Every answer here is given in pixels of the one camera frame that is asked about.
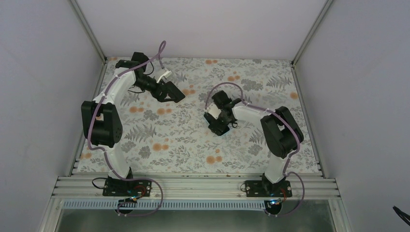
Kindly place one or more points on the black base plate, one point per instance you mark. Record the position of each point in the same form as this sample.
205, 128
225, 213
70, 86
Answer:
259, 188
121, 188

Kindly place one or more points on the aluminium mounting rail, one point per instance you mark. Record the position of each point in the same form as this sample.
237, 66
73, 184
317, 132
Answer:
199, 186

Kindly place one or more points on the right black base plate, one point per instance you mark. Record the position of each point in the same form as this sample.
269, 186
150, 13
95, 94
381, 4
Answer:
259, 188

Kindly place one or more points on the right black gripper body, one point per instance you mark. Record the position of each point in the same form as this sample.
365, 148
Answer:
226, 121

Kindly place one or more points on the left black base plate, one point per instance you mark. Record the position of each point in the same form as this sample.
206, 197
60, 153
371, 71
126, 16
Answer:
121, 188

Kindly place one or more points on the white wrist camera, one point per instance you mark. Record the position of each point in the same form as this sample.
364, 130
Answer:
214, 111
163, 74

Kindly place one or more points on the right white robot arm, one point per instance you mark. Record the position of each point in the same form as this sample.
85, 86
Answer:
281, 132

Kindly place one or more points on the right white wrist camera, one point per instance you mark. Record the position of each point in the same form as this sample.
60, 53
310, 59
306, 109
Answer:
214, 111

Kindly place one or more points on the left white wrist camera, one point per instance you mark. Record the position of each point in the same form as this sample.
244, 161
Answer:
163, 74

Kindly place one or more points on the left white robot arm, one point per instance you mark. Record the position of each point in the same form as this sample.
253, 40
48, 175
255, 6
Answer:
102, 124

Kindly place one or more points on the black object at corner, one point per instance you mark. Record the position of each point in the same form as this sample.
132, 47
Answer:
402, 215

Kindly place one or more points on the perforated cable duct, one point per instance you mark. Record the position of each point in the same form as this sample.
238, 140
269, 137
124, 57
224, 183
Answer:
257, 205

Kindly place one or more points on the phone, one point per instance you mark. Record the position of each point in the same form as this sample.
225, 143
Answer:
181, 97

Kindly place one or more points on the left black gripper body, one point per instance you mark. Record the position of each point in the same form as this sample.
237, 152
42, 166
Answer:
154, 92

